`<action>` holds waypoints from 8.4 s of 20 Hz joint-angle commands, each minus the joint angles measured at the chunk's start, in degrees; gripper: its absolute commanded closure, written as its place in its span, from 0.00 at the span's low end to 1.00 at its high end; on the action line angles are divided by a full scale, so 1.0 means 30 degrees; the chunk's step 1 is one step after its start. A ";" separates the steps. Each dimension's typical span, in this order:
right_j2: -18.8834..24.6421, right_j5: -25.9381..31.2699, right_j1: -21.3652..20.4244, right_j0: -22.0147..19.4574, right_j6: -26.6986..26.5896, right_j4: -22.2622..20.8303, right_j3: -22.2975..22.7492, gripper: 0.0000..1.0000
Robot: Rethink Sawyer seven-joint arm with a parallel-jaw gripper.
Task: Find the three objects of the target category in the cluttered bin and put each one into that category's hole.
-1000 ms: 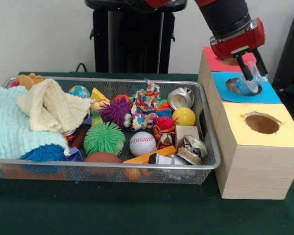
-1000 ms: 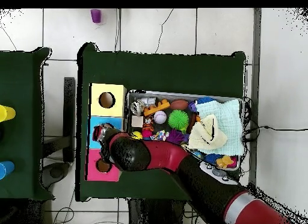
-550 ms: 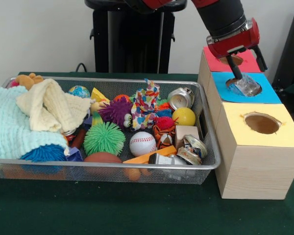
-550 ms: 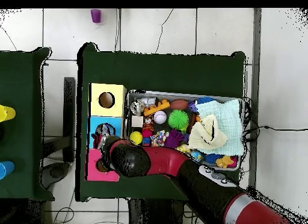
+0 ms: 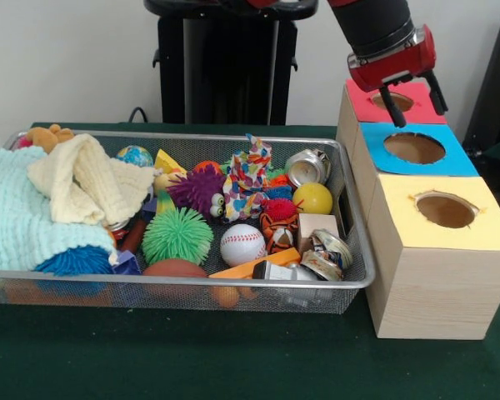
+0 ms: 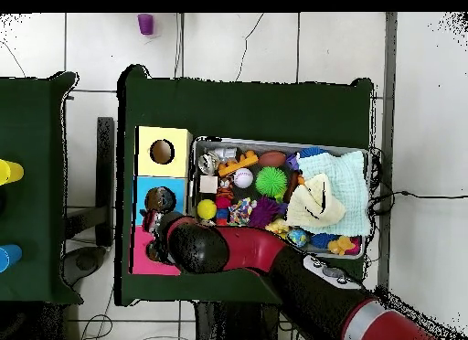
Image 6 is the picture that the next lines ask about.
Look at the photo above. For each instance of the purple cup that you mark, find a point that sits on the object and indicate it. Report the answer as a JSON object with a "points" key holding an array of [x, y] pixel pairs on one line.
{"points": [[146, 24]]}

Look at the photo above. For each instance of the yellow ball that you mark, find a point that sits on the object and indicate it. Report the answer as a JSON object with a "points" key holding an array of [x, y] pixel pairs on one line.
{"points": [[206, 209]]}

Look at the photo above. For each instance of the dark grey oval pad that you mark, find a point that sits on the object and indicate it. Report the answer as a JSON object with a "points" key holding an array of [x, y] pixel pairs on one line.
{"points": [[86, 263]]}

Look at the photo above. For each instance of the crushed clear plastic bottle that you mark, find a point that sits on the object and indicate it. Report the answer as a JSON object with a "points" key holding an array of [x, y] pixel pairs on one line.
{"points": [[166, 199]]}

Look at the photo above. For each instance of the dark green tablecloth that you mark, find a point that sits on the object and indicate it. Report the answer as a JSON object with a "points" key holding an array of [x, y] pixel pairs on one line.
{"points": [[33, 135], [256, 109]]}

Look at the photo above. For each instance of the blue cup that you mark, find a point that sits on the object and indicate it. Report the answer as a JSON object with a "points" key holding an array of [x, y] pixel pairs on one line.
{"points": [[11, 255]]}

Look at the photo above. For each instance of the wooden cube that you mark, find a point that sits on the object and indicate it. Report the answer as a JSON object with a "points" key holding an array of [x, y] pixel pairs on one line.
{"points": [[209, 184]]}

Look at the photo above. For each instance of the wooden box with three holes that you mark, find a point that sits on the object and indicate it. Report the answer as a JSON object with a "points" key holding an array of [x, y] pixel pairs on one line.
{"points": [[172, 164]]}

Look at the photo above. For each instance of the crushed silver can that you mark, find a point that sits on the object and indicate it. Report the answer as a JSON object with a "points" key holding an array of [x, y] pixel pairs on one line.
{"points": [[208, 161]]}

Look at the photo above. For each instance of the light blue knitted cloth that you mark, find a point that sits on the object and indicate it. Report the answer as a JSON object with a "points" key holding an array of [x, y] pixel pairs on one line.
{"points": [[351, 179]]}

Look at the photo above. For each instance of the cream knitted cloth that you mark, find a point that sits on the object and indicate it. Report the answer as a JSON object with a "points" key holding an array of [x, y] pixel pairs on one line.
{"points": [[310, 208]]}

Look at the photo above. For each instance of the yellow cup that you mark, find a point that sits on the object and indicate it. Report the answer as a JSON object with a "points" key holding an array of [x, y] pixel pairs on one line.
{"points": [[12, 172]]}

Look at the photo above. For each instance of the colourful printed wrapper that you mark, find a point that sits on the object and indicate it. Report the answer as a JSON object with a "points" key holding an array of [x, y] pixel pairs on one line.
{"points": [[241, 210]]}

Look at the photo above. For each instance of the black upright stand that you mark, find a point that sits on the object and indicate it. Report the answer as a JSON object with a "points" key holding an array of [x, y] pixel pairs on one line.
{"points": [[105, 172]]}

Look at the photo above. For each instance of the white baseball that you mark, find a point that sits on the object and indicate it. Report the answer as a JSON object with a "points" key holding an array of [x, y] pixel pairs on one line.
{"points": [[243, 178]]}

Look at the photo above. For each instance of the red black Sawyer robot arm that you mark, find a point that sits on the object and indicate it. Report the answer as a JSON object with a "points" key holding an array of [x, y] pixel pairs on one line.
{"points": [[256, 245]]}

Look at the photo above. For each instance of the shallow mesh bin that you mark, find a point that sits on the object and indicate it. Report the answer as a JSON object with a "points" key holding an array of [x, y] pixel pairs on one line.
{"points": [[252, 147]]}

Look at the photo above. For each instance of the orange plastic block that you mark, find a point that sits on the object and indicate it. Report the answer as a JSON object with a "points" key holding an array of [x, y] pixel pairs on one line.
{"points": [[236, 166]]}

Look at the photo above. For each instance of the green spiky ball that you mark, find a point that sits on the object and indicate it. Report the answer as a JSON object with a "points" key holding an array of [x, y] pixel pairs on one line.
{"points": [[271, 181]]}

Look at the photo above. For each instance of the brown toy football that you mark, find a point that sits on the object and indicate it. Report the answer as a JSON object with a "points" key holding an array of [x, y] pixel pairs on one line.
{"points": [[272, 159]]}

